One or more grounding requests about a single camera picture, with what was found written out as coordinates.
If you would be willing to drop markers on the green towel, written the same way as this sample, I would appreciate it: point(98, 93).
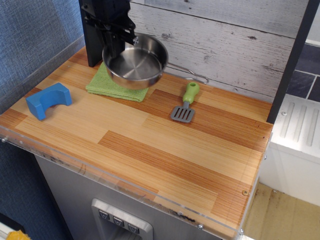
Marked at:
point(102, 84)

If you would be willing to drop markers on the white ribbed cabinet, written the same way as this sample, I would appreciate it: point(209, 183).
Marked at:
point(292, 159)

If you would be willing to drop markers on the yellow object at corner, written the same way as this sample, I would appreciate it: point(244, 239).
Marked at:
point(17, 235)

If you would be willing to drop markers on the dark right frame post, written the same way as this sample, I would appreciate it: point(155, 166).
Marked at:
point(296, 51)

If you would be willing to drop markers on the blue arch block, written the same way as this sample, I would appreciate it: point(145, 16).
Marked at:
point(39, 102)

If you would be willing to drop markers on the stainless steel pot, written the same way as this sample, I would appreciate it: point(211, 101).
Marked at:
point(141, 66)

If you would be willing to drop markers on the clear acrylic table edge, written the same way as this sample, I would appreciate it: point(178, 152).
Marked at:
point(182, 200)

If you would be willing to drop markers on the dark grey vertical post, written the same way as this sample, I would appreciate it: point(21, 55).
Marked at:
point(94, 46)

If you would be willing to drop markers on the grey dispenser button panel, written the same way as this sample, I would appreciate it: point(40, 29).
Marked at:
point(116, 224)

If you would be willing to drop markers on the green handled grey spatula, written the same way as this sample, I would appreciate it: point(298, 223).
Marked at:
point(184, 113)

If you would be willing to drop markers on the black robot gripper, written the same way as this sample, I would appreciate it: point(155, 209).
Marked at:
point(111, 18)

